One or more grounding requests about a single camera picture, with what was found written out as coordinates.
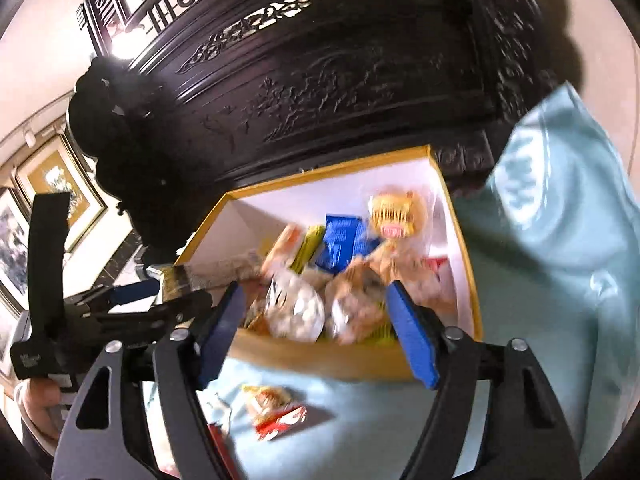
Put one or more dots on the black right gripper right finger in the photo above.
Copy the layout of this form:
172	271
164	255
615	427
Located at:
525	434

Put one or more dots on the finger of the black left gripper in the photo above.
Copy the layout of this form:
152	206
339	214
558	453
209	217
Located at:
157	321
104	297

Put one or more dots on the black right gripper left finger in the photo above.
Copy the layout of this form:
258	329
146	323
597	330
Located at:
133	397

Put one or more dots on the orange nut snack pack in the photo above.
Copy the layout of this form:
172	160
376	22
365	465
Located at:
354	302

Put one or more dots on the blue snack bag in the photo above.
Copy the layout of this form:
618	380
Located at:
345	238

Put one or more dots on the white orange cake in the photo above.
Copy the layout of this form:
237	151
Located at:
293	308

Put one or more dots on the red snack pack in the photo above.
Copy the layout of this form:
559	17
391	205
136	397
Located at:
434	268

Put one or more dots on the clear bun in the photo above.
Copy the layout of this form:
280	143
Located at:
398	214

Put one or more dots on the person's left hand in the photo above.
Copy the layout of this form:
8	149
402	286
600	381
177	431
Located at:
37	397

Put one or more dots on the long brown snack bar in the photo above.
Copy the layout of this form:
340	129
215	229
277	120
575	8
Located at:
183	278

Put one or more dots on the yellow cardboard box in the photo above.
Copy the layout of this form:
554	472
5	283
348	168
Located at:
317	251

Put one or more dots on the long red snack bar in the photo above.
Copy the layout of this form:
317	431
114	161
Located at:
223	452

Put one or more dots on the gold framed picture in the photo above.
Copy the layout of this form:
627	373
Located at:
54	168

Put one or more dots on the orange puffed snack pack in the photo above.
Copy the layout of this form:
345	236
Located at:
273	410

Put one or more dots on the yellow green snack pack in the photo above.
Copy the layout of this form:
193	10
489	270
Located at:
311	241

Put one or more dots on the light blue patterned cloth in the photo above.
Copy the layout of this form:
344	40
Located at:
554	244

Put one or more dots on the dark carved wooden cabinet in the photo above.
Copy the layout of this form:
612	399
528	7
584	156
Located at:
189	99

